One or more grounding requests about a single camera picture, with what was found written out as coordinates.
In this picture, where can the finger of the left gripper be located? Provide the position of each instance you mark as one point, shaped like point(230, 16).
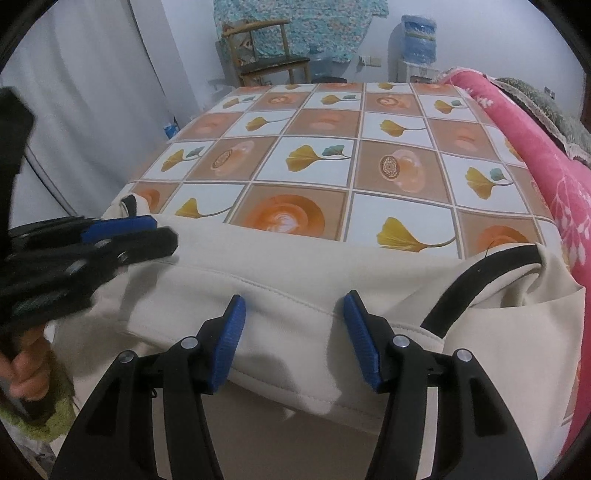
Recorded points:
point(107, 229)
point(100, 261)

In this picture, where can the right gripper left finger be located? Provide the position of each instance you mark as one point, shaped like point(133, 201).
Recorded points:
point(113, 435)

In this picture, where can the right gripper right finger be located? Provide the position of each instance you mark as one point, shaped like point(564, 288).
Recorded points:
point(476, 436)

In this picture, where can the beige zip jacket black trim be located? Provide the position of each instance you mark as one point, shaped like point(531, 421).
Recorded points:
point(296, 405)

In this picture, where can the person left hand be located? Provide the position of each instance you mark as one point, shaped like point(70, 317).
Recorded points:
point(28, 374)

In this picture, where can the green fluffy sleeve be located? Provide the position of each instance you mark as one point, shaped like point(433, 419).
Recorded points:
point(56, 409)

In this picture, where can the white curtain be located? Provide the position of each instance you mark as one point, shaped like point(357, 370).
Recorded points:
point(103, 79)

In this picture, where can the small blue carton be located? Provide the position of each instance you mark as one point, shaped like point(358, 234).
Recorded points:
point(171, 130)

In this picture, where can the wooden chair black seat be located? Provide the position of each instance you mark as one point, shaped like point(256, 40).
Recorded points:
point(258, 48)

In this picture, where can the patterned bed sheet mattress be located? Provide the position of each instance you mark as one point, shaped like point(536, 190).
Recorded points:
point(388, 165)

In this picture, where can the pink floral blanket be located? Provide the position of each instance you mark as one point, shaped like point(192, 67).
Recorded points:
point(545, 184)

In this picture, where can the teal floral hanging cloth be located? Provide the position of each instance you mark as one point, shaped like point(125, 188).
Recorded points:
point(336, 27)

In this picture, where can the grey lace pillow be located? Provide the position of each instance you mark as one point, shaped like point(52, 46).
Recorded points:
point(567, 132)

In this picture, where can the blue water dispenser bottle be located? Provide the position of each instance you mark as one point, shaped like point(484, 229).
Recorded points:
point(419, 39)

